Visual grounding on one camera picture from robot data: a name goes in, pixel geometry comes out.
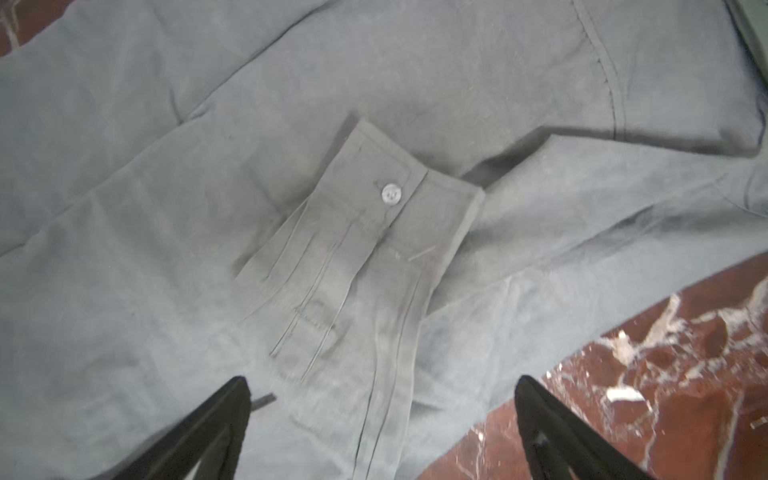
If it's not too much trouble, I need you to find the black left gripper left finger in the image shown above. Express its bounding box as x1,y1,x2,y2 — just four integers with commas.
115,376,251,479

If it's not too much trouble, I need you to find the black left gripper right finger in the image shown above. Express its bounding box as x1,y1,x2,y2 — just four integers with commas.
514,375,652,480

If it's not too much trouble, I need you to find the grey long sleeve shirt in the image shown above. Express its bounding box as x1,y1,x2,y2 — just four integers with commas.
1,1,767,479

